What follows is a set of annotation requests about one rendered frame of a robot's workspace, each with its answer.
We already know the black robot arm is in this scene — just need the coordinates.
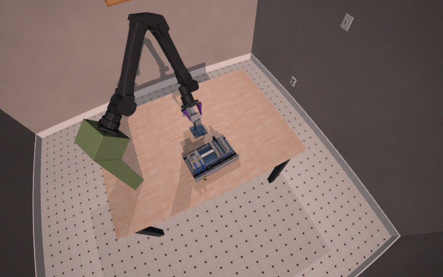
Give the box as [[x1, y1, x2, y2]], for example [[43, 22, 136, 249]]
[[98, 12, 199, 136]]

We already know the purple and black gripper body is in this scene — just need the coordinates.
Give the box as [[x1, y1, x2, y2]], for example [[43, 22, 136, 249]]
[[181, 93, 201, 111]]

